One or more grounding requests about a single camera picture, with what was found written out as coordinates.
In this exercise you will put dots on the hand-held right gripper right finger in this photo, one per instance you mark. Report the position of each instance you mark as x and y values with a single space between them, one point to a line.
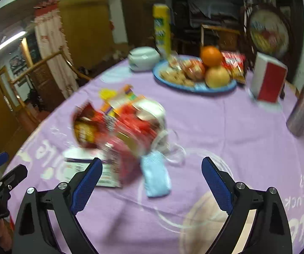
218 185

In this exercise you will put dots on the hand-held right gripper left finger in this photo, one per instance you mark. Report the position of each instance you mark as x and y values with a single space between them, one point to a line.
85 185

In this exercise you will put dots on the red snack bag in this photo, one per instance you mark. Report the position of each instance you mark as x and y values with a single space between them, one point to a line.
85 129

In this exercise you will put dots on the light blue packet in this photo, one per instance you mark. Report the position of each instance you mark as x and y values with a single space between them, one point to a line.
155 176

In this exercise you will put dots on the red plastic wrapper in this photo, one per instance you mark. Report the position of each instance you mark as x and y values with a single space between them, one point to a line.
133 127

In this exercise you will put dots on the yellow paper scrap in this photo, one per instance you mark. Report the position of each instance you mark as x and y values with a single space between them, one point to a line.
106 94

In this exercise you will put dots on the orange cardboard box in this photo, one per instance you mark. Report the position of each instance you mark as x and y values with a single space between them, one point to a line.
124 98

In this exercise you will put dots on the white paper cup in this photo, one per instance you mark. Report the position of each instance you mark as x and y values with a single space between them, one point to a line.
155 112

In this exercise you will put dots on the person's left hand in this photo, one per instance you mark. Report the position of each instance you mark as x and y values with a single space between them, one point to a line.
2 234

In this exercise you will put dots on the wooden chair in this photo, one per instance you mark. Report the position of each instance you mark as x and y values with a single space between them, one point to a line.
43 76

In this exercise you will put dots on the yellow apple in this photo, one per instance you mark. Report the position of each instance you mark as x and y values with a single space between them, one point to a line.
217 77

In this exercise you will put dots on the red snack packet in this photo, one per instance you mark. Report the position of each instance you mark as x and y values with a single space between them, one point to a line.
237 75
231 60

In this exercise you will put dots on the silver metal bottle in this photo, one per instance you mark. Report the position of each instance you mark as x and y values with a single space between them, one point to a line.
301 108

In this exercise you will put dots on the red and white box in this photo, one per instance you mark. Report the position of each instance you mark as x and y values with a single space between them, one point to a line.
269 80

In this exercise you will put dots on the pile of walnuts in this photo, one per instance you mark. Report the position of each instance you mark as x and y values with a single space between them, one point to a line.
174 76

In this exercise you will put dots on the wrapped orange snack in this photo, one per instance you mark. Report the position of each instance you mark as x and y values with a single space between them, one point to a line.
194 70

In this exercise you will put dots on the fluorescent tube light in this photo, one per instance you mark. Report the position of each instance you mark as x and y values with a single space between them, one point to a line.
6 42

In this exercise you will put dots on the white red patterned curtain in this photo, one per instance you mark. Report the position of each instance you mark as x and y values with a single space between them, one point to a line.
52 47

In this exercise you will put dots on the blue round plate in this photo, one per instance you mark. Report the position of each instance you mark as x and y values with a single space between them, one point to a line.
157 72

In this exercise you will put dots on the orange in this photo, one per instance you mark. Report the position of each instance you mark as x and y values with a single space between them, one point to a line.
211 56

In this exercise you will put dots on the clear wrapped candies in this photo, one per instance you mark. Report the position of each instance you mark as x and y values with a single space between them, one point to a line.
173 62

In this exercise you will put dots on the white round container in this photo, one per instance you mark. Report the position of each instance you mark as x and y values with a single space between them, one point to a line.
143 58

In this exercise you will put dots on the wooden side table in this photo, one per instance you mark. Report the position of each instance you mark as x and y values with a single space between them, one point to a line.
220 35

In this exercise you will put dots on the framed round decorative plate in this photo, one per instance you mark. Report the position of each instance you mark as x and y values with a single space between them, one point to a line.
269 31

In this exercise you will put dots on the tall yellow box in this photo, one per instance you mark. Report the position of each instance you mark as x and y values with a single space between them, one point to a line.
162 29

